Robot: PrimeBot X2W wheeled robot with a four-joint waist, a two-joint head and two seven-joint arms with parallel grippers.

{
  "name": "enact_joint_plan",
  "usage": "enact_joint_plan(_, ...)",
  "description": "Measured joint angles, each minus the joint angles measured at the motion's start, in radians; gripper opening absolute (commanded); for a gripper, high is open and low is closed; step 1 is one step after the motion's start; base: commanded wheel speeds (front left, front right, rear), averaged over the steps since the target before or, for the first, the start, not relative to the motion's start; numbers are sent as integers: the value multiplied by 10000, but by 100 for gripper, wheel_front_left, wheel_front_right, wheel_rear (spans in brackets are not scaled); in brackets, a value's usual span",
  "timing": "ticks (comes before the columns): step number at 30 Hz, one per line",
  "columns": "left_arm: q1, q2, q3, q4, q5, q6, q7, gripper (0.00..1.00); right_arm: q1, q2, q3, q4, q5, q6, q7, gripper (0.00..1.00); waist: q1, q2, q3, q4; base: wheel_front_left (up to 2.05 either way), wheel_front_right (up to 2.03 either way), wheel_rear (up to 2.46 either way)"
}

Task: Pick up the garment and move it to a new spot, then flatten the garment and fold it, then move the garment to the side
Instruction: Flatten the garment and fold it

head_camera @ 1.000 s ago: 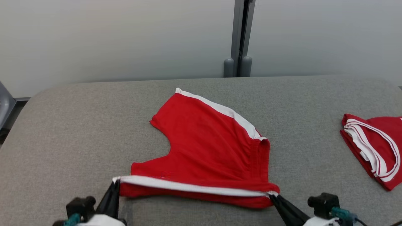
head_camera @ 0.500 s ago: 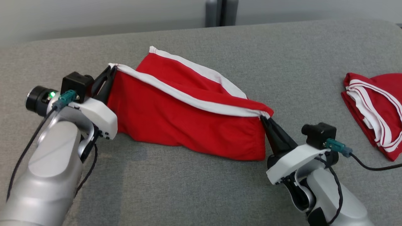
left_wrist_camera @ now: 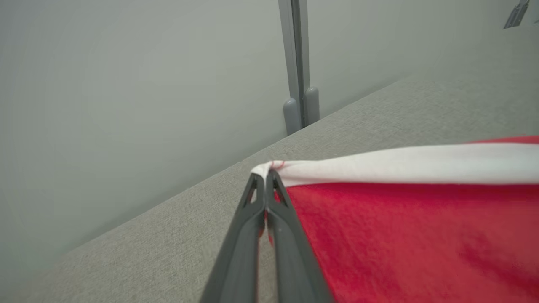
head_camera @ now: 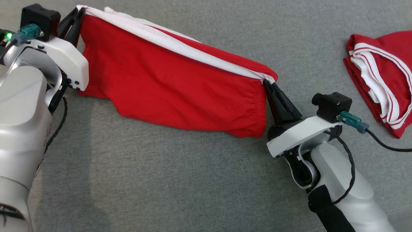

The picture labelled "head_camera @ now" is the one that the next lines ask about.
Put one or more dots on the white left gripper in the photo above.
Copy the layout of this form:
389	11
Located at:
61	58

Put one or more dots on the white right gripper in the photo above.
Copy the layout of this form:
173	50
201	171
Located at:
302	132

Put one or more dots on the red shorts with white trim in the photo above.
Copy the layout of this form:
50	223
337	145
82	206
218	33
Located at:
177	90

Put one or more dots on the red white striped jersey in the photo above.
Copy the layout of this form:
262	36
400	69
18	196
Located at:
399	48

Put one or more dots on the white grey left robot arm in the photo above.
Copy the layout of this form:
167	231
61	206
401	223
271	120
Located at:
22	129

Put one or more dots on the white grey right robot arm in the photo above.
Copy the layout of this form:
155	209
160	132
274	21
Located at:
354	199

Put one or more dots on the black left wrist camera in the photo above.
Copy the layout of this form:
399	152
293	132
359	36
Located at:
38	17

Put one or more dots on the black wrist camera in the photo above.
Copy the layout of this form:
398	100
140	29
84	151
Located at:
331	104
38	17

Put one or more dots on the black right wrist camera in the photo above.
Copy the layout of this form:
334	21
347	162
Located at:
331	104

